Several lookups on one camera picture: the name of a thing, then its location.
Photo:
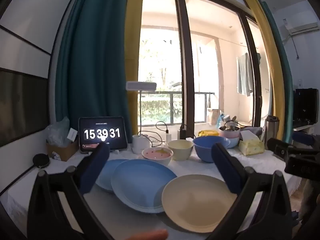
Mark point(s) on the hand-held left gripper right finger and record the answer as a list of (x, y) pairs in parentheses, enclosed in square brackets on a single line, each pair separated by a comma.
[(226, 172)]

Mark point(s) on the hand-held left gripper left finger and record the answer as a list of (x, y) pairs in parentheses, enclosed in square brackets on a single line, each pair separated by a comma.
[(95, 167)]

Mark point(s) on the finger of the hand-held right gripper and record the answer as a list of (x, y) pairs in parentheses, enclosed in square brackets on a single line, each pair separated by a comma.
[(281, 150), (303, 138)]

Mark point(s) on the blue plate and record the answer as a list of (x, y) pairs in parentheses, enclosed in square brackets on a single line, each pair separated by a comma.
[(142, 185), (107, 172)]

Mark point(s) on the cream bowl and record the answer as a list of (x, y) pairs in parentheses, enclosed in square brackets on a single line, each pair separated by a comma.
[(180, 153)]

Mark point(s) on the person's left hand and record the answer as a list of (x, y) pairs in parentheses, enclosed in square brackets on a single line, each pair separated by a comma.
[(150, 235)]

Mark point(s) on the steel thermos bottle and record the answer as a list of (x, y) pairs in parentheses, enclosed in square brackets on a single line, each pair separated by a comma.
[(271, 127)]

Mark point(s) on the yellow tissue pack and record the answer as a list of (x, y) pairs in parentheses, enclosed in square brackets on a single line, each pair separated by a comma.
[(251, 147)]

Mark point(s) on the light blue bowl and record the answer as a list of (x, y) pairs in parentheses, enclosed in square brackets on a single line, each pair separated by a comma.
[(233, 142)]

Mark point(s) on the black monitor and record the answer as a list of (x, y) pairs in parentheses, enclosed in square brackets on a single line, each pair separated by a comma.
[(305, 107)]

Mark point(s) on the large blue bowl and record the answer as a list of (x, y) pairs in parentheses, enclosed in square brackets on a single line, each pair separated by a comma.
[(202, 150)]

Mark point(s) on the grey cloth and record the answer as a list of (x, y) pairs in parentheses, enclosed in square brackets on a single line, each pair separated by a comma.
[(255, 130)]

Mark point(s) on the pink bowl with steel liner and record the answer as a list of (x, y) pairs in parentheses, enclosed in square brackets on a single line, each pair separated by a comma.
[(228, 134)]

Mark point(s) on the small white card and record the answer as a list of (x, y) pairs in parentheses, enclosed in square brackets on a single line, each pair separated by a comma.
[(72, 134)]

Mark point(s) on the tablet with clock display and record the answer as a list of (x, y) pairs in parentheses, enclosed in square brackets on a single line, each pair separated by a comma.
[(100, 127)]

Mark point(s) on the cream plate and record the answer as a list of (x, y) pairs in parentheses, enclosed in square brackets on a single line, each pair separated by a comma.
[(197, 202)]

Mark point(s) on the yellow snack packet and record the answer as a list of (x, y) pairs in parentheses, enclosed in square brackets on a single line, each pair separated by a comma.
[(207, 132)]

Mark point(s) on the white desk lamp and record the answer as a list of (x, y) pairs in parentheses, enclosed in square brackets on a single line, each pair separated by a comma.
[(140, 143)]

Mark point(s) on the blue bag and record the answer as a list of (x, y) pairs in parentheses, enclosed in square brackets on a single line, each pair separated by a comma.
[(220, 121)]

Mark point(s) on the black round object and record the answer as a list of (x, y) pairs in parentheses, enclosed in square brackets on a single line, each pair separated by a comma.
[(41, 160)]

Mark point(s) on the balcony cardboard box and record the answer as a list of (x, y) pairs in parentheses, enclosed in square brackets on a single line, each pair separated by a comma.
[(213, 116)]

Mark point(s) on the black charger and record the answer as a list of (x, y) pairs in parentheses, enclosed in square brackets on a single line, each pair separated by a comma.
[(183, 133)]

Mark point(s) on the teal curtain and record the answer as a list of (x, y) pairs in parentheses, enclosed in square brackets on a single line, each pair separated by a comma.
[(95, 55), (285, 80)]

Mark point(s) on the small pink dotted bowl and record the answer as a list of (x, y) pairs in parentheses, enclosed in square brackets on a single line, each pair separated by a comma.
[(157, 159)]

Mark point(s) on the white power strip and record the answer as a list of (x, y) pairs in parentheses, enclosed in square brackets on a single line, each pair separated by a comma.
[(157, 143)]

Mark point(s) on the white charger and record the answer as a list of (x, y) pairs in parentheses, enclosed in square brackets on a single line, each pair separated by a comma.
[(168, 137)]

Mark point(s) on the hanging pale blue towel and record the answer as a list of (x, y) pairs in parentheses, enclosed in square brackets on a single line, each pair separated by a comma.
[(245, 75)]

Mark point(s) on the yellow curtain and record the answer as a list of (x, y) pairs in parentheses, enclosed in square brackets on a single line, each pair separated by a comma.
[(270, 55), (133, 42)]

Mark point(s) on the balcony railing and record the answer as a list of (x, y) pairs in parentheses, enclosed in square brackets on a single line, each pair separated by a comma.
[(162, 93)]

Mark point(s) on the white air conditioner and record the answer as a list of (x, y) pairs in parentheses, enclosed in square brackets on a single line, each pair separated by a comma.
[(302, 28)]

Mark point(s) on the dark window frame post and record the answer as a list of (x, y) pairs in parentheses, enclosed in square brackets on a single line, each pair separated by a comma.
[(186, 55), (252, 55)]

